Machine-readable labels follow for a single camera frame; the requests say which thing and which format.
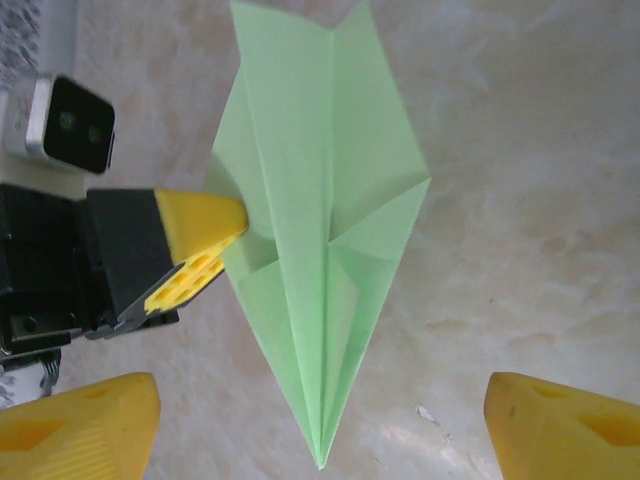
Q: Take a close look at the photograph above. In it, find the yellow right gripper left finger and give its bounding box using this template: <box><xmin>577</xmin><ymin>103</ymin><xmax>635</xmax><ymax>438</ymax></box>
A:
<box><xmin>0</xmin><ymin>370</ymin><xmax>162</xmax><ymax>480</ymax></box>

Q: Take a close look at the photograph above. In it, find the light green paper sheet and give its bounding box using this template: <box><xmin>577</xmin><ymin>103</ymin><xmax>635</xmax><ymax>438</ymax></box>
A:
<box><xmin>212</xmin><ymin>0</ymin><xmax>432</xmax><ymax>472</ymax></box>

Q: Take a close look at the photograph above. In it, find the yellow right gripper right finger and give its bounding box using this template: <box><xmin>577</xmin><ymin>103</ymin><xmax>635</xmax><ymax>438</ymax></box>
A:
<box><xmin>484</xmin><ymin>370</ymin><xmax>640</xmax><ymax>480</ymax></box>

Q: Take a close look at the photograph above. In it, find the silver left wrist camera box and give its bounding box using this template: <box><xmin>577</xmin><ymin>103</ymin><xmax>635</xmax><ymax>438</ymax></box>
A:
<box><xmin>0</xmin><ymin>73</ymin><xmax>117</xmax><ymax>176</ymax></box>

